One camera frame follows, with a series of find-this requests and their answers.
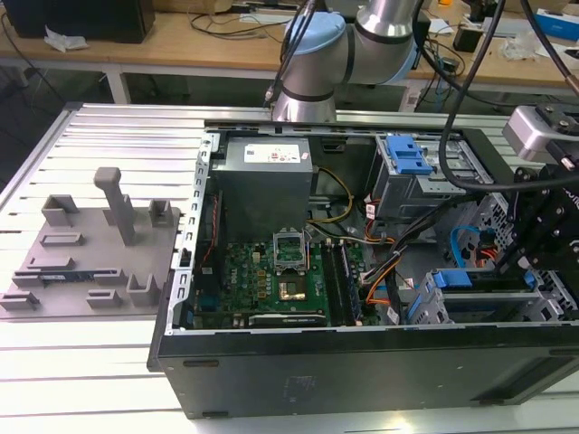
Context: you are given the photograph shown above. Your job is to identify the metal socket cover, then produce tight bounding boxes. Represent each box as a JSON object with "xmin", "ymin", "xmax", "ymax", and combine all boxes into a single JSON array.
[{"xmin": 270, "ymin": 229, "xmax": 309, "ymax": 278}]

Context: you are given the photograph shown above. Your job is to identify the grey metal disk bay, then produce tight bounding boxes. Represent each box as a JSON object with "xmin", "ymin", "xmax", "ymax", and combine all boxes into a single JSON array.
[{"xmin": 401, "ymin": 269, "xmax": 579, "ymax": 325}]

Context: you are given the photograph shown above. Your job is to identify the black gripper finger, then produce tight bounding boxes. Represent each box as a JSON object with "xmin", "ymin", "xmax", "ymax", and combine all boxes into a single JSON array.
[
  {"xmin": 519, "ymin": 198, "xmax": 562, "ymax": 271},
  {"xmin": 493, "ymin": 165, "xmax": 546, "ymax": 275}
]

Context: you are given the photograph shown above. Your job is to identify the black sleeved cable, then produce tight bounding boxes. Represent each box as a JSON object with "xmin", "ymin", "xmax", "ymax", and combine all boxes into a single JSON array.
[{"xmin": 387, "ymin": 196, "xmax": 480, "ymax": 272}]

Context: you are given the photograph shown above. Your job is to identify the black PC case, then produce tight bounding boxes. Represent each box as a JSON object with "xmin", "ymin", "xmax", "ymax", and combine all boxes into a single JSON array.
[{"xmin": 147, "ymin": 118, "xmax": 579, "ymax": 421}]

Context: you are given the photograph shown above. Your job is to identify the grey parts rack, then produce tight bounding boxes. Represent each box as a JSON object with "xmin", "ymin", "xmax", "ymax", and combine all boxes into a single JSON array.
[{"xmin": 0, "ymin": 166, "xmax": 185, "ymax": 323}]

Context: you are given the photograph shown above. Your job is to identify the CPU socket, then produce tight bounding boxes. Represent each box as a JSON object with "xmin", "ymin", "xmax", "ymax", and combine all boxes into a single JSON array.
[{"xmin": 276, "ymin": 278, "xmax": 309, "ymax": 304}]

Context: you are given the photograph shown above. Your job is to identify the blue plastic drive latch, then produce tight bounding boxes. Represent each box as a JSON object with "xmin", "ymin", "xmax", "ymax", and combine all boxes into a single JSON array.
[{"xmin": 385, "ymin": 135, "xmax": 434, "ymax": 176}]

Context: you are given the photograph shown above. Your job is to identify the grey metal drive cage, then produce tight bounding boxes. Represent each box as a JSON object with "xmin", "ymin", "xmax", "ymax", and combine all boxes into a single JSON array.
[{"xmin": 368, "ymin": 133, "xmax": 495, "ymax": 222}]

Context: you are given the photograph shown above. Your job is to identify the grey power supply unit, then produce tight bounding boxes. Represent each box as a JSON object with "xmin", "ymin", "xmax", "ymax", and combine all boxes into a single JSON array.
[{"xmin": 210, "ymin": 137, "xmax": 314, "ymax": 245}]

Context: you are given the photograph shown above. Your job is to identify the orange red disk wire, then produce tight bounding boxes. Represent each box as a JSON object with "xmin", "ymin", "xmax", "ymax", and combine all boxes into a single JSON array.
[{"xmin": 478, "ymin": 229, "xmax": 504, "ymax": 269}]

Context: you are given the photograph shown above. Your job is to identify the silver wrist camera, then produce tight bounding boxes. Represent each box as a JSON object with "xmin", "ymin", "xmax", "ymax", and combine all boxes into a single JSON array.
[{"xmin": 501, "ymin": 105, "xmax": 558, "ymax": 162}]

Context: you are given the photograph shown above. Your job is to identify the black computer tower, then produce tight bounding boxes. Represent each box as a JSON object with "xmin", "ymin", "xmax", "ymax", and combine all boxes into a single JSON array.
[{"xmin": 3, "ymin": 0, "xmax": 157, "ymax": 44}]

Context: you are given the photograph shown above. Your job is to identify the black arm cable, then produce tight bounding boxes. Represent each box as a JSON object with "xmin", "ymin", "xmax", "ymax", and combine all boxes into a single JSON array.
[{"xmin": 262, "ymin": 0, "xmax": 320, "ymax": 109}]

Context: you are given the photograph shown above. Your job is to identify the black graphics card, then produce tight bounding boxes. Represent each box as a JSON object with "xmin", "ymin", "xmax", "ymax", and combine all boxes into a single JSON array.
[{"xmin": 233, "ymin": 311, "xmax": 329, "ymax": 329}]

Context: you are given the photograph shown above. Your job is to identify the grey flat box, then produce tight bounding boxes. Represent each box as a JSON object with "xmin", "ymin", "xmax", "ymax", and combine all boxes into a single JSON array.
[{"xmin": 480, "ymin": 16, "xmax": 539, "ymax": 38}]

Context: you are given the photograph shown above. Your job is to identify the clear plastic bag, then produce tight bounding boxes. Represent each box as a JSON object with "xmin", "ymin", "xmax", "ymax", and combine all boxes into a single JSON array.
[
  {"xmin": 43, "ymin": 25, "xmax": 90, "ymax": 52},
  {"xmin": 498, "ymin": 35, "xmax": 540, "ymax": 62}
]

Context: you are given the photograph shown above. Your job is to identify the green RAM stick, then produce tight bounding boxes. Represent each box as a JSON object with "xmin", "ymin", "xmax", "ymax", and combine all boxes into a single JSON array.
[{"xmin": 39, "ymin": 270, "xmax": 99, "ymax": 284}]

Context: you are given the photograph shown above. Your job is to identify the yellow and black wires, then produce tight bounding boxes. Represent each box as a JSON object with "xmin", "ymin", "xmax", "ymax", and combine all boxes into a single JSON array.
[{"xmin": 307, "ymin": 166, "xmax": 355, "ymax": 225}]

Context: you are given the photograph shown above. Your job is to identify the small black box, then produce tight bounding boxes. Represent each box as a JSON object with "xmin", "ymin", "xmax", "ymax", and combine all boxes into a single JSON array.
[{"xmin": 452, "ymin": 23, "xmax": 484, "ymax": 52}]

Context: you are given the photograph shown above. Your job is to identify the blue cardboard box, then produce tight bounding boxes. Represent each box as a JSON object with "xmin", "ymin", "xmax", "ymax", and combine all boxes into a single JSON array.
[{"xmin": 533, "ymin": 7, "xmax": 579, "ymax": 40}]

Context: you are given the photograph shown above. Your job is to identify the black RAM stick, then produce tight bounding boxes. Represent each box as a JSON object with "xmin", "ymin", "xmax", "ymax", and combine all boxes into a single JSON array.
[{"xmin": 338, "ymin": 242, "xmax": 364, "ymax": 325}]

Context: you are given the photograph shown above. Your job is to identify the thick black cable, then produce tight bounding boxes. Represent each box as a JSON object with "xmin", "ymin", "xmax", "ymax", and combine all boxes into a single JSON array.
[
  {"xmin": 439, "ymin": 0, "xmax": 513, "ymax": 195},
  {"xmin": 518, "ymin": 0, "xmax": 579, "ymax": 94}
]

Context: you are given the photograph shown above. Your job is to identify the wooden desk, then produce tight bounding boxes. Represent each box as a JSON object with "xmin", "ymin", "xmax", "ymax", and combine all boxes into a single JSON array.
[{"xmin": 0, "ymin": 0, "xmax": 579, "ymax": 106}]

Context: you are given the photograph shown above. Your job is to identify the thin red wire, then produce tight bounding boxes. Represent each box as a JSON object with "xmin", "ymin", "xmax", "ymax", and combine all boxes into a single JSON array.
[{"xmin": 201, "ymin": 189, "xmax": 225, "ymax": 269}]

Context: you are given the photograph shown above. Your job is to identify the green motherboard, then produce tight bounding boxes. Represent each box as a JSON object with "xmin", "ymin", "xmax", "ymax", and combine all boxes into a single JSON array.
[{"xmin": 221, "ymin": 234, "xmax": 376, "ymax": 329}]

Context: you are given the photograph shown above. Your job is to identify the orange yellow wire bundle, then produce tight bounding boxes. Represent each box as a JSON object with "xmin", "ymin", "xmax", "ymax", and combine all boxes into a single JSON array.
[{"xmin": 360, "ymin": 250, "xmax": 404, "ymax": 309}]

